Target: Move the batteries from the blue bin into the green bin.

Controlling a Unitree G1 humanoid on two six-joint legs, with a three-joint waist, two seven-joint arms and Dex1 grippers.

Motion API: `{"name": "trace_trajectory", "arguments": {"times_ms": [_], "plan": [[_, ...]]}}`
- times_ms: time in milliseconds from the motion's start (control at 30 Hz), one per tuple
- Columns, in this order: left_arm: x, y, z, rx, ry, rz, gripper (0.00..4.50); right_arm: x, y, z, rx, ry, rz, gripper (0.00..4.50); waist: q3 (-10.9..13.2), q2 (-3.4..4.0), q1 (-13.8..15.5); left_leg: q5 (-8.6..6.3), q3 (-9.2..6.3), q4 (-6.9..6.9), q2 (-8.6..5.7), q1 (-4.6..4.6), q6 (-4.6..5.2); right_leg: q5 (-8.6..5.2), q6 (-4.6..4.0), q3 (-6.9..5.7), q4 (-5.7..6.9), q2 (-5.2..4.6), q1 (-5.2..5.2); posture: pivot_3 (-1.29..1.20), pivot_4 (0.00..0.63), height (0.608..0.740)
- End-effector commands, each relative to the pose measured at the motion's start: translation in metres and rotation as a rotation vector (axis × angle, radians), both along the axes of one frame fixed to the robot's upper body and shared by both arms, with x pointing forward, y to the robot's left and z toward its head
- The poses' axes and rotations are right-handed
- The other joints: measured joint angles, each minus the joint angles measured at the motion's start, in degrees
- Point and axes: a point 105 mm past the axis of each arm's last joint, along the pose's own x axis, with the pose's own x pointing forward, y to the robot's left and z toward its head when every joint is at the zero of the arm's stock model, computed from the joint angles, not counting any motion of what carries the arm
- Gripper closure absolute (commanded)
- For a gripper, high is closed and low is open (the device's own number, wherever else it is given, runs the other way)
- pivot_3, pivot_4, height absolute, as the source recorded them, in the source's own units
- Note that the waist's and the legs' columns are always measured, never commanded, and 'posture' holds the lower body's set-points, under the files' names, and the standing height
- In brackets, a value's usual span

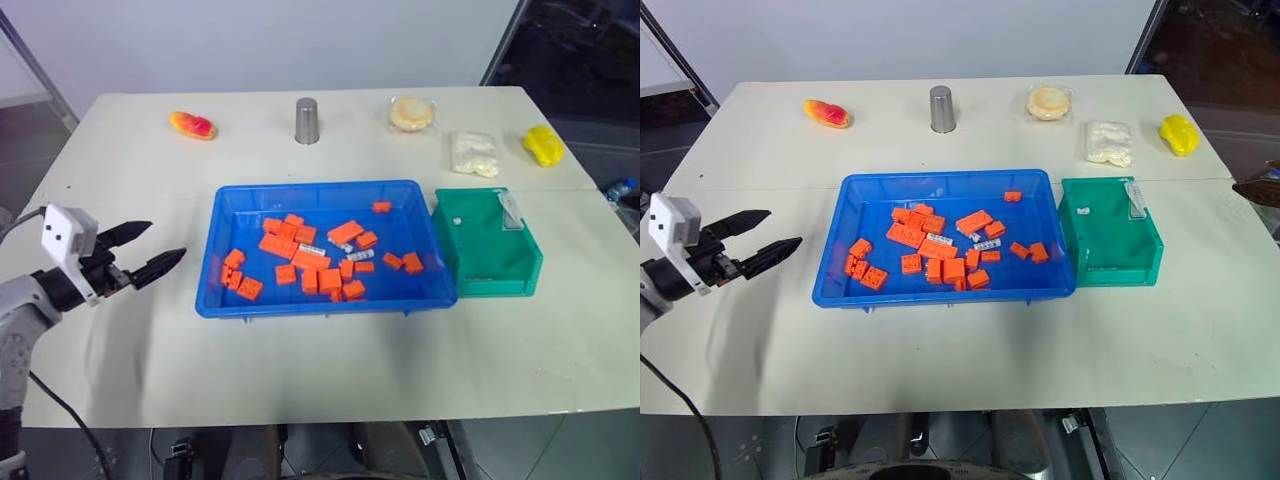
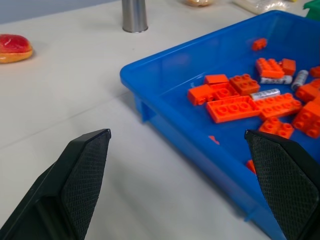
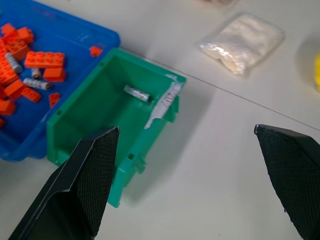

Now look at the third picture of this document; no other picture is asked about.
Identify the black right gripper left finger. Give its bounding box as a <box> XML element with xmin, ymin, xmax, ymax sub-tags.
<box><xmin>7</xmin><ymin>126</ymin><xmax>120</xmax><ymax>240</ymax></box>

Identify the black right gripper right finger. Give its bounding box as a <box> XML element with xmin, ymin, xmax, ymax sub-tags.
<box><xmin>253</xmin><ymin>124</ymin><xmax>320</xmax><ymax>240</ymax></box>

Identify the green plastic bin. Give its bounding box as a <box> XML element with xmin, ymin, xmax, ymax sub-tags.
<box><xmin>46</xmin><ymin>47</ymin><xmax>187</xmax><ymax>209</ymax></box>

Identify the red plastic building brick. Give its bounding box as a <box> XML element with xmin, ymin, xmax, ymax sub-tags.
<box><xmin>48</xmin><ymin>92</ymin><xmax>62</xmax><ymax>109</ymax></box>
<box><xmin>89</xmin><ymin>45</ymin><xmax>104</xmax><ymax>58</ymax></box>

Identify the yellow object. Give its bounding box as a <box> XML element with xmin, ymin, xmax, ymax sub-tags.
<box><xmin>313</xmin><ymin>50</ymin><xmax>320</xmax><ymax>92</ymax></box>

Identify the white paper label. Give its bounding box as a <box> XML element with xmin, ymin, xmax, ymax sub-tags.
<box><xmin>144</xmin><ymin>74</ymin><xmax>185</xmax><ymax>130</ymax></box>

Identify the orange plastic building brick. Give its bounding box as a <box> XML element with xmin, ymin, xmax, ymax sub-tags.
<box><xmin>23</xmin><ymin>50</ymin><xmax>67</xmax><ymax>69</ymax></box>

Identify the clear bag of white material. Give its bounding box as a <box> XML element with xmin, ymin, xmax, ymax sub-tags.
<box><xmin>198</xmin><ymin>11</ymin><xmax>286</xmax><ymax>79</ymax></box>

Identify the blue plastic tray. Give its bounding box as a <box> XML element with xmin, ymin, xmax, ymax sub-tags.
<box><xmin>0</xmin><ymin>0</ymin><xmax>121</xmax><ymax>162</ymax></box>

